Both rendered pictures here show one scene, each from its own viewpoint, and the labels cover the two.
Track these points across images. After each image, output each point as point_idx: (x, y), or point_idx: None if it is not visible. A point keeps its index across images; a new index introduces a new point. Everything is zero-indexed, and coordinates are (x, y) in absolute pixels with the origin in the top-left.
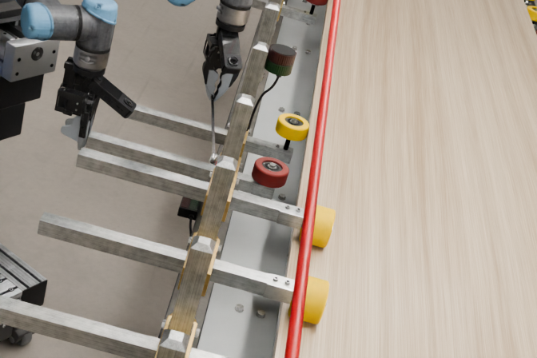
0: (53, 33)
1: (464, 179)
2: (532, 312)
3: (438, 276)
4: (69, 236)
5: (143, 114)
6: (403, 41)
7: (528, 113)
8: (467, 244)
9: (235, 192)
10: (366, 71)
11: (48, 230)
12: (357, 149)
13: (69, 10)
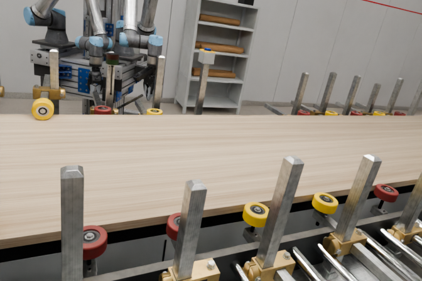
0: (78, 44)
1: (172, 151)
2: (21, 177)
3: (39, 146)
4: None
5: (136, 103)
6: (308, 132)
7: (313, 172)
8: (88, 153)
9: (46, 91)
10: (247, 124)
11: None
12: (154, 124)
13: (86, 38)
